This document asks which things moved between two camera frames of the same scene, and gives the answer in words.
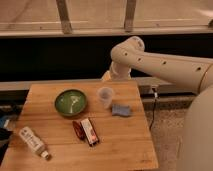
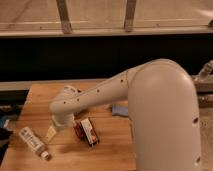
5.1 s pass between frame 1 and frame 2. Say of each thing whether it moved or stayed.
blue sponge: stayed
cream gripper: moved
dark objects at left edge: stayed
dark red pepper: stayed
